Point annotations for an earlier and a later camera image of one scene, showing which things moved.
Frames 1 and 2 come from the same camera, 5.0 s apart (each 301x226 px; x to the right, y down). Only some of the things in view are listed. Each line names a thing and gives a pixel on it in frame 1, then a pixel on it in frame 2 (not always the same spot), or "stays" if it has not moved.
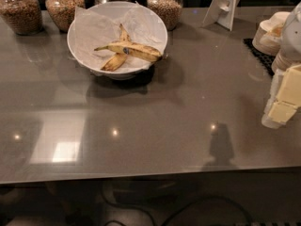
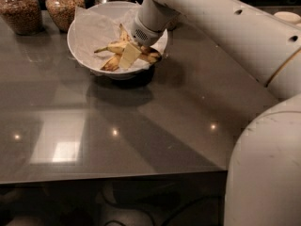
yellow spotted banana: (134, 50) stays
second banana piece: (118, 59) stays
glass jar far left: (21, 9) stays
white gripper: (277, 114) → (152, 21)
